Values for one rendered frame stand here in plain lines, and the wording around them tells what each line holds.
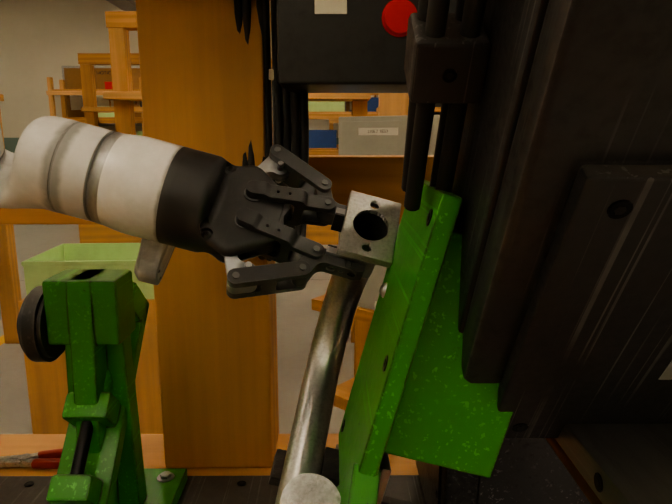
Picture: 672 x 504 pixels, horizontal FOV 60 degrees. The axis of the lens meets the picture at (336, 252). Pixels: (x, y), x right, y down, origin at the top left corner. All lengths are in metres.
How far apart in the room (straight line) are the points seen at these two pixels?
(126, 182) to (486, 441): 0.29
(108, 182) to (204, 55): 0.30
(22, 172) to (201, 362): 0.38
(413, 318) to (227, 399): 0.47
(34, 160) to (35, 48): 11.15
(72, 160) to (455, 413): 0.30
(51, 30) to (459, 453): 11.29
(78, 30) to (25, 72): 1.18
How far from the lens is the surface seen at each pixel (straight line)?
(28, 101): 11.62
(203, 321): 0.73
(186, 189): 0.42
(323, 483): 0.38
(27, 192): 0.47
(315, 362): 0.51
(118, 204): 0.43
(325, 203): 0.45
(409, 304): 0.32
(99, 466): 0.64
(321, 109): 7.31
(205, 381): 0.76
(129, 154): 0.44
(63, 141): 0.45
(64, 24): 11.44
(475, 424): 0.37
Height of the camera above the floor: 1.30
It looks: 11 degrees down
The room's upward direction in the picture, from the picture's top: straight up
